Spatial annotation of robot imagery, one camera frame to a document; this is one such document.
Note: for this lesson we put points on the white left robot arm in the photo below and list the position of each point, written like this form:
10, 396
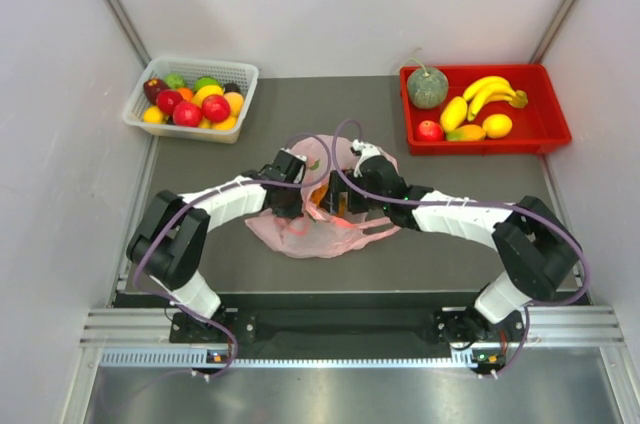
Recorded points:
168, 242

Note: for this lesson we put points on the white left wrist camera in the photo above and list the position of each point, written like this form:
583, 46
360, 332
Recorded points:
295, 154

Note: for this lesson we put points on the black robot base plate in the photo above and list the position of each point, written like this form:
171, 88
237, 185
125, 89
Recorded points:
427, 318

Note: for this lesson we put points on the yellow mango in tray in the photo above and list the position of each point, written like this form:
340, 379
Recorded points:
454, 114

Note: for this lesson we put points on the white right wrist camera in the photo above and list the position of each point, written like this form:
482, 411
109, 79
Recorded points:
365, 154

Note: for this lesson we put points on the small orange in basket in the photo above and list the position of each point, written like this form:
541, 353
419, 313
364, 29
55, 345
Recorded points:
186, 93

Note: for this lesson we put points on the green lime in basket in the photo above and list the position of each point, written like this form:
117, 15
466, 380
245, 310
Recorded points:
175, 81

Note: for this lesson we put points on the red apple middle in basket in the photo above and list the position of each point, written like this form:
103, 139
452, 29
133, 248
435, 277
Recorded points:
187, 114

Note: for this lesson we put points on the yellow lemon in tray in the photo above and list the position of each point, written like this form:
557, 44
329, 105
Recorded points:
497, 126

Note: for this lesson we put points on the white perforated plastic basket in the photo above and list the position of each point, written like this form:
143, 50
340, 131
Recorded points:
245, 75

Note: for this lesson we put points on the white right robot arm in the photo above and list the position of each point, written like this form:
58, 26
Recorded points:
536, 250

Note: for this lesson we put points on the red apple right in basket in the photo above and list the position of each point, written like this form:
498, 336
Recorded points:
216, 108

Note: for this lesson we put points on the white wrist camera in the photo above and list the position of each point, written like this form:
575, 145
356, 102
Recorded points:
295, 154
365, 154

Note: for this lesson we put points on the green apple in basket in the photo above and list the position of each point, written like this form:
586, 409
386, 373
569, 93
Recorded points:
204, 81

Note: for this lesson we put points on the pink translucent plastic bag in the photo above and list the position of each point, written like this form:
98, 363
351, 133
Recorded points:
305, 237

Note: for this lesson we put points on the orange spiky pineapple fruit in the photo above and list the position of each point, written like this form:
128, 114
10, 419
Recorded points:
315, 203

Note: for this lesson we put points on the green netted melon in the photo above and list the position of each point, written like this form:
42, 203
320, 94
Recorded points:
427, 86

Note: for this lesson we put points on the yellow banana in basket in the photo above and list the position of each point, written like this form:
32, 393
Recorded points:
205, 92

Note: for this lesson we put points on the red plastic tray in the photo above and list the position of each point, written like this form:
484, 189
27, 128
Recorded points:
540, 128

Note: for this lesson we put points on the dark fruit back in basket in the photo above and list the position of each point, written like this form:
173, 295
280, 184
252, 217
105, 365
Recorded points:
232, 87

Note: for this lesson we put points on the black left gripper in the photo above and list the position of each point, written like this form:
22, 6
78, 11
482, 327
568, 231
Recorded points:
293, 212

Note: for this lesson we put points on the yellow fruit front in basket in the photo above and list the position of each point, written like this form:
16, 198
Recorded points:
226, 125

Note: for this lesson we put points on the dark red fruit in basket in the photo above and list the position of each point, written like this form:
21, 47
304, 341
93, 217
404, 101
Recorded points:
152, 87

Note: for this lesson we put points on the yellow lemon in basket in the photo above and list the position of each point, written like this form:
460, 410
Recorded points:
153, 115

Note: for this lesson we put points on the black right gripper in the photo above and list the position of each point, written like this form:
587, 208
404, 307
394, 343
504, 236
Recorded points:
333, 196

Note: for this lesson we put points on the red apple in basket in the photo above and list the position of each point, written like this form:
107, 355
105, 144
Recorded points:
216, 108
167, 100
187, 114

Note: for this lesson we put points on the red apple left in basket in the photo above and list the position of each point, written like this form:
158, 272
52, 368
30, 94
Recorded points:
167, 100

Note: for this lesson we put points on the red apple in tray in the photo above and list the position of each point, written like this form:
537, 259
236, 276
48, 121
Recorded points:
429, 131

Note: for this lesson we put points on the grey slotted cable duct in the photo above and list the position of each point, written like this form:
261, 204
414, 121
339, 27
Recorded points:
204, 358

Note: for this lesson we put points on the yellow banana bunch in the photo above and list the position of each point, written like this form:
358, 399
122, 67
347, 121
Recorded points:
491, 89

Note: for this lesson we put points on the orange green mango in tray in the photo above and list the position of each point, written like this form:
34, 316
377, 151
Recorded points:
466, 133

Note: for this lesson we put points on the orange peach in basket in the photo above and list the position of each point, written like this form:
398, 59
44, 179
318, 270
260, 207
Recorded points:
236, 101

